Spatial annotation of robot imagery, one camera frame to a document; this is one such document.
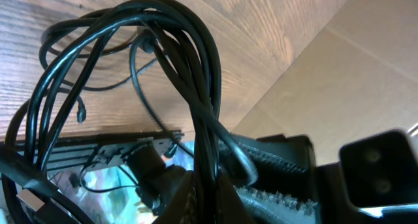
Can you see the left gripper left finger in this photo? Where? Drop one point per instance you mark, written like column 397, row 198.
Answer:
column 183, row 206

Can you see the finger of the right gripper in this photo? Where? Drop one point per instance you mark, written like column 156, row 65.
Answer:
column 284, row 164

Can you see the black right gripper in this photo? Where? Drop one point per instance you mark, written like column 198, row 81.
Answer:
column 333, row 207

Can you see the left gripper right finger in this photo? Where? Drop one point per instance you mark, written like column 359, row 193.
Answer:
column 229, row 207

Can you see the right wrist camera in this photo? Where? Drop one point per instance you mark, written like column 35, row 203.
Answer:
column 380, row 170

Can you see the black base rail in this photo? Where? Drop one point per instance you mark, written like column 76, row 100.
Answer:
column 106, row 150

